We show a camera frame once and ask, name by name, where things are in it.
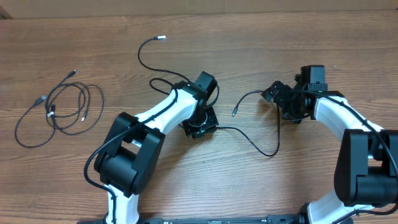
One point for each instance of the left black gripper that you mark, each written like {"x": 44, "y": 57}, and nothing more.
{"x": 213, "y": 123}

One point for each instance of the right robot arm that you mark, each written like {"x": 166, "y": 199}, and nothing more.
{"x": 365, "y": 178}

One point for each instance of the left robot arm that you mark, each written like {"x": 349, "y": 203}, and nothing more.
{"x": 127, "y": 159}

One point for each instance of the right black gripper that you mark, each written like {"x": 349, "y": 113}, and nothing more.
{"x": 280, "y": 94}

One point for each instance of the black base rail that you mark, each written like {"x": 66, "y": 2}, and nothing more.
{"x": 211, "y": 220}

